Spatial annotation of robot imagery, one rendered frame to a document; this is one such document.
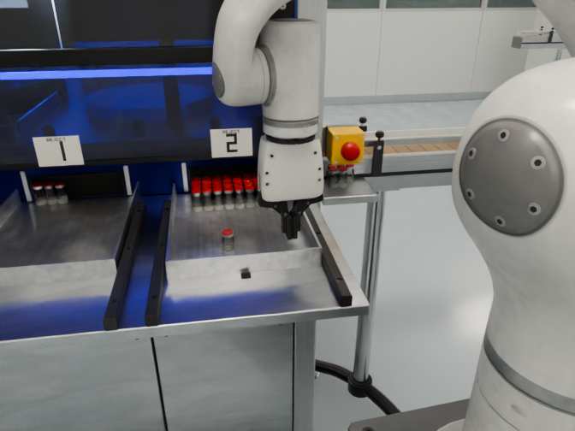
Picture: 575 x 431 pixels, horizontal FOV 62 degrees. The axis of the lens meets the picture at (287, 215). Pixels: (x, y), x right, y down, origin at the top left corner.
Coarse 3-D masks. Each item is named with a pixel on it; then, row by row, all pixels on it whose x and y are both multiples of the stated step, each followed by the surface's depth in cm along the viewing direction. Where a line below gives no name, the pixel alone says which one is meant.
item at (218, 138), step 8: (240, 128) 98; (248, 128) 98; (216, 136) 98; (224, 136) 98; (240, 136) 99; (248, 136) 99; (216, 144) 99; (224, 144) 99; (240, 144) 100; (248, 144) 100; (216, 152) 100; (224, 152) 100; (232, 152) 100; (240, 152) 100; (248, 152) 101
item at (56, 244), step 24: (0, 216) 95; (24, 216) 99; (48, 216) 99; (72, 216) 99; (96, 216) 99; (120, 216) 99; (0, 240) 90; (24, 240) 90; (48, 240) 90; (72, 240) 90; (96, 240) 90; (120, 240) 83; (0, 264) 82; (24, 264) 82; (48, 264) 76; (72, 264) 77; (96, 264) 78
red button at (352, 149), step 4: (344, 144) 102; (348, 144) 101; (352, 144) 100; (356, 144) 101; (344, 148) 101; (348, 148) 100; (352, 148) 100; (356, 148) 101; (344, 152) 101; (348, 152) 101; (352, 152) 101; (356, 152) 101; (344, 156) 101; (348, 156) 101; (352, 156) 101; (356, 156) 101; (348, 160) 102; (352, 160) 102
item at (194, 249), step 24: (192, 216) 99; (216, 216) 99; (240, 216) 99; (264, 216) 99; (168, 240) 83; (192, 240) 90; (216, 240) 90; (240, 240) 90; (264, 240) 90; (288, 240) 90; (312, 240) 86; (168, 264) 77; (192, 264) 78; (216, 264) 79; (240, 264) 80; (264, 264) 80; (288, 264) 81; (312, 264) 82
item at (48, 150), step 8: (64, 136) 93; (72, 136) 93; (40, 144) 93; (48, 144) 93; (56, 144) 94; (64, 144) 94; (72, 144) 94; (40, 152) 94; (48, 152) 94; (56, 152) 94; (72, 152) 95; (80, 152) 95; (40, 160) 94; (48, 160) 95; (56, 160) 95; (72, 160) 95; (80, 160) 96
